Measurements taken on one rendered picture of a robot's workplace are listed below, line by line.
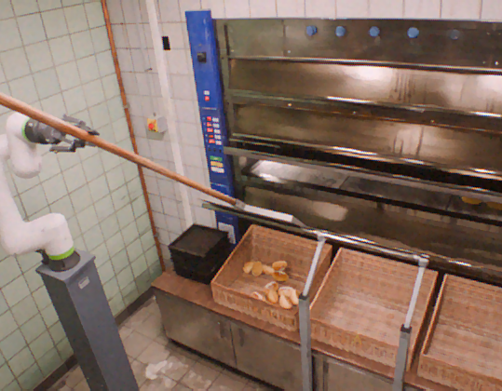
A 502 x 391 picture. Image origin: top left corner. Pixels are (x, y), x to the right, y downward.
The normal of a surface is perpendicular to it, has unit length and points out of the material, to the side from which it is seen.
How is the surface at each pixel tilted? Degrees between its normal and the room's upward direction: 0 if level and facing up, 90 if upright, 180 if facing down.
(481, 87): 70
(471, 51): 90
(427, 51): 90
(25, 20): 90
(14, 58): 90
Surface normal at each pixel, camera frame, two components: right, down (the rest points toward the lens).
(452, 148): -0.52, 0.12
